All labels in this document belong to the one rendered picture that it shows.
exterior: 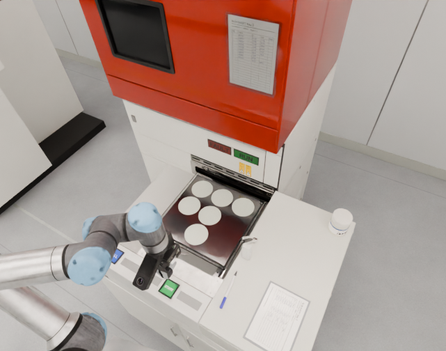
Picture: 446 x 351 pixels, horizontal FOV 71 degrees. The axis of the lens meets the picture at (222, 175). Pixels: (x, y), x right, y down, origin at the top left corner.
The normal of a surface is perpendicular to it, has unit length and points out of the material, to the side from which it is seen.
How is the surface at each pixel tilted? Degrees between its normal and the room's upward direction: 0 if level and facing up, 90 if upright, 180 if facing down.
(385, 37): 90
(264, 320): 0
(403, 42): 90
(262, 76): 90
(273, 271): 0
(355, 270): 0
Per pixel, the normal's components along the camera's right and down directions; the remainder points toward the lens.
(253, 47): -0.50, 0.67
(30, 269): 0.03, -0.10
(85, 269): 0.09, 0.32
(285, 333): -0.04, -0.65
